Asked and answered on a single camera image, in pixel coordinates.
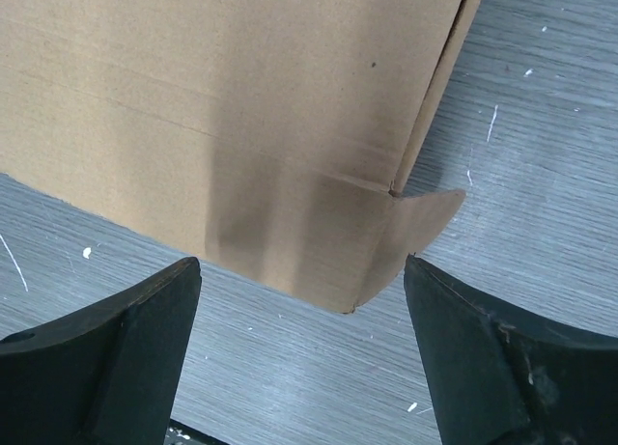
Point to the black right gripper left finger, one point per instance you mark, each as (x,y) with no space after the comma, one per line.
(105,374)

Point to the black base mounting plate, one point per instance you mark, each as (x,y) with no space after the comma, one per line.
(178,433)

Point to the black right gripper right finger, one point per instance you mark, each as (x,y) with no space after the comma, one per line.
(499,374)

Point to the cardboard box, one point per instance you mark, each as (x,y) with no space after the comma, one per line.
(271,137)

